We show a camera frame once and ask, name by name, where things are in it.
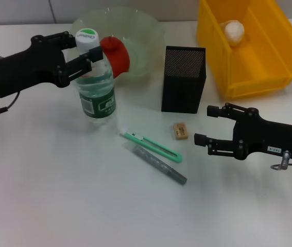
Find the clear green-label water bottle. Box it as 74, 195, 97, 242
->
74, 28, 117, 126

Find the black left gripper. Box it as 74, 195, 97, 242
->
0, 31, 104, 99

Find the pale green glass fruit bowl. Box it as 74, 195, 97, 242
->
72, 7, 166, 82

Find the yellow plastic storage bin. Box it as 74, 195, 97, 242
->
196, 0, 292, 100

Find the green utility knife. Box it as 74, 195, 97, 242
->
118, 128, 183, 164

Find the black mesh pen holder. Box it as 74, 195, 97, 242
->
161, 45, 208, 114

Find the small wooden block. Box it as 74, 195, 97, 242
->
173, 122, 190, 141

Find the grey marker pen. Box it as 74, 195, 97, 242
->
122, 143, 188, 186

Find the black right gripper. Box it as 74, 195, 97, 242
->
194, 102, 292, 162

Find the white paper ball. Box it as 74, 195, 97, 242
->
218, 20, 246, 48

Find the red-orange toy orange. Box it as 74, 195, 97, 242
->
100, 36, 131, 78

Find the right gripper connector cable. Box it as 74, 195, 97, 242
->
270, 149, 292, 172

